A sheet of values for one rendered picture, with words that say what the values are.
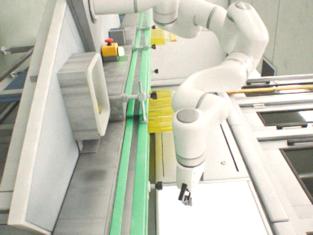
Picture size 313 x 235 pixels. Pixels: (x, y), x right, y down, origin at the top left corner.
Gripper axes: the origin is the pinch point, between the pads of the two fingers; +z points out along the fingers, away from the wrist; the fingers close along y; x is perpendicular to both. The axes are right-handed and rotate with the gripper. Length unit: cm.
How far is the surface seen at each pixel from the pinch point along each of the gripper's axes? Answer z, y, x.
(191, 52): 285, -546, -222
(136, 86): -6.3, -32.5, -36.0
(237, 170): 17.4, -24.3, 7.8
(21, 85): -7, -18, -88
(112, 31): -7, -75, -75
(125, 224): -8.1, 20.2, -9.1
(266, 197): 14.6, -14.7, 19.9
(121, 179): -5.6, 7.9, -18.6
